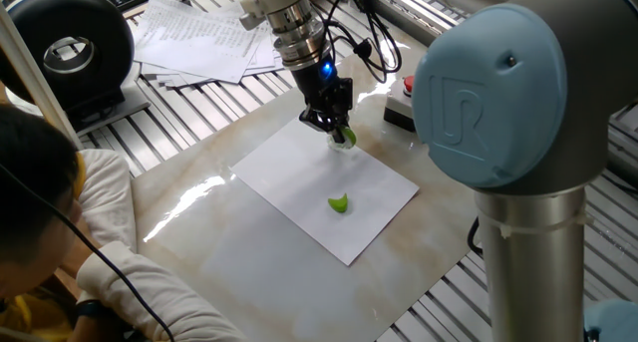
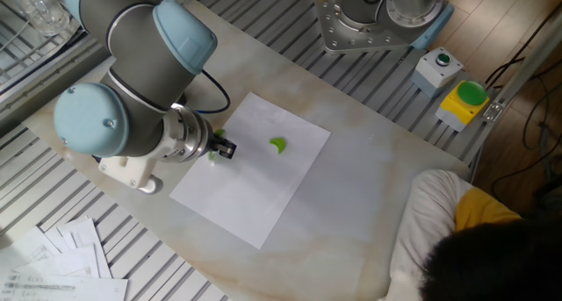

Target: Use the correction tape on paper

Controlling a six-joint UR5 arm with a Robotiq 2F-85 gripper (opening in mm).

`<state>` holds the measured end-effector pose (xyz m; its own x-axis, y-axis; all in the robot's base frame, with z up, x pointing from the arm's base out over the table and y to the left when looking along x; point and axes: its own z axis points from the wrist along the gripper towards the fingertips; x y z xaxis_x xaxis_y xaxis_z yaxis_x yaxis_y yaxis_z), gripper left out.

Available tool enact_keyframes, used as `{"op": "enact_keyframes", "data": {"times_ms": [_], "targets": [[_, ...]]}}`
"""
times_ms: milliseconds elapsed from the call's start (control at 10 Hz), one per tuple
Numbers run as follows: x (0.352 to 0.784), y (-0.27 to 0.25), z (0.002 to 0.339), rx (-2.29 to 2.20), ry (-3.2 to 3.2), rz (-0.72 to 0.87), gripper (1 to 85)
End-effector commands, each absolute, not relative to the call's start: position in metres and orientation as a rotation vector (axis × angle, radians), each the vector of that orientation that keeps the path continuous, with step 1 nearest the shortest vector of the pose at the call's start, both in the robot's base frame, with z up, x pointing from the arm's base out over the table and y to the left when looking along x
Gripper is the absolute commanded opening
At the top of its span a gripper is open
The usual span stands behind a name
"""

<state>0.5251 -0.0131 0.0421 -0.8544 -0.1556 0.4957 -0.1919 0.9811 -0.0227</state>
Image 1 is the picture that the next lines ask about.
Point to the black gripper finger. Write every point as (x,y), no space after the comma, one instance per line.
(340,134)
(314,119)

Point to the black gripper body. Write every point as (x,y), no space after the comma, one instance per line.
(324,95)

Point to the green clear correction tape dispenser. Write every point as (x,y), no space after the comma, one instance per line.
(350,136)

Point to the white paper sheet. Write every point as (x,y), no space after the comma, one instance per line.
(289,182)

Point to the right forearm white sleeve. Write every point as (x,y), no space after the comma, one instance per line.
(149,297)

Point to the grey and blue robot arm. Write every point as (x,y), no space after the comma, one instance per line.
(498,93)

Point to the left forearm white sleeve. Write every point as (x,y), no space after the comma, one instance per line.
(107,197)

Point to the red emergency stop button box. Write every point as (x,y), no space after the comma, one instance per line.
(396,107)

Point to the green plastic cap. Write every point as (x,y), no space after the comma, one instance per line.
(339,205)

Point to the pile of printed papers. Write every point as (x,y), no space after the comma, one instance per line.
(199,38)

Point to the person's head black hair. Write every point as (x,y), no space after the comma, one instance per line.
(30,182)

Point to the black wristwatch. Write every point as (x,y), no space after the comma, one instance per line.
(91,308)

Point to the yellow shirt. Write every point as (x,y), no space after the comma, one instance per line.
(30,317)

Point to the aluminium frame beam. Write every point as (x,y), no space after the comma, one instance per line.
(35,83)

